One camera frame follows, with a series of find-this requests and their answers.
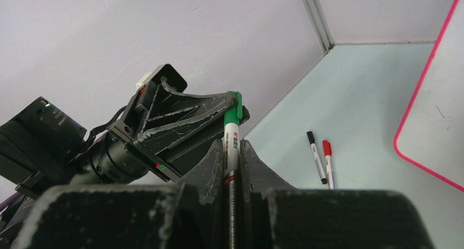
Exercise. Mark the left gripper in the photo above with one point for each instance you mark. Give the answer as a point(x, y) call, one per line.
point(165, 131)

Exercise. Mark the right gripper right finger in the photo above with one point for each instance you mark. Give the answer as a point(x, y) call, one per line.
point(257, 179)

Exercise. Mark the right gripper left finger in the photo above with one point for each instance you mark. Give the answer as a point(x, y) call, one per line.
point(206, 177)

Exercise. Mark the green whiteboard marker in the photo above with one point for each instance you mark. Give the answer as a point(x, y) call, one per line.
point(231, 165)

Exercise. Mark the pink framed whiteboard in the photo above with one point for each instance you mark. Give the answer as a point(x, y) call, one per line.
point(430, 134)

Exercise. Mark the green marker cap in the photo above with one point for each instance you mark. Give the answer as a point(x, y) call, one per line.
point(235, 114)

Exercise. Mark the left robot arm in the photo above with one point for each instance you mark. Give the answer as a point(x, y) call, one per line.
point(42, 147)

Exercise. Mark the black whiteboard marker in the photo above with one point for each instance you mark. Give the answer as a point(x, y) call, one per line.
point(317, 158)

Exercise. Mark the red whiteboard marker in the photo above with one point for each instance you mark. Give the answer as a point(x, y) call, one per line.
point(329, 170)

